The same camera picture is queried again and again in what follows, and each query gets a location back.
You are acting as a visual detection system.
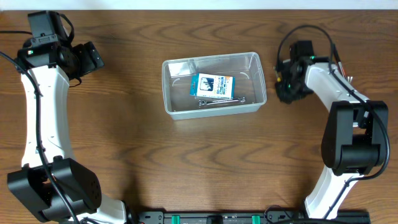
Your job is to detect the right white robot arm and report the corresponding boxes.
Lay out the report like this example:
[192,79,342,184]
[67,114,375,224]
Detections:
[275,55,391,220]

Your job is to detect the black yellow screwdriver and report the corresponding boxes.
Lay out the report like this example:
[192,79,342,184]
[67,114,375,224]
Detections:
[274,68,282,83]

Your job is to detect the clear plastic container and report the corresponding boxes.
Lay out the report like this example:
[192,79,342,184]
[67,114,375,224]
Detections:
[162,52,267,120]

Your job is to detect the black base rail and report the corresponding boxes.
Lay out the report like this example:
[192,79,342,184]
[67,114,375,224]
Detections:
[137,208,371,224]

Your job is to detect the blue white cardboard box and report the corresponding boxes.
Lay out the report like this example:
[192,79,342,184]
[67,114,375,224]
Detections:
[190,73,235,99]

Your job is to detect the small claw hammer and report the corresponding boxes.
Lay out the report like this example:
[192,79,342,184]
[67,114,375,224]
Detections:
[333,44,353,83]

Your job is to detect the silver combination wrench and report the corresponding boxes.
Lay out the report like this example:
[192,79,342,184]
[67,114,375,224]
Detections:
[198,97,246,107]

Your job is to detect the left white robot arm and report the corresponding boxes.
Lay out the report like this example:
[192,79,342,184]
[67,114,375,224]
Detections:
[7,42,133,223]

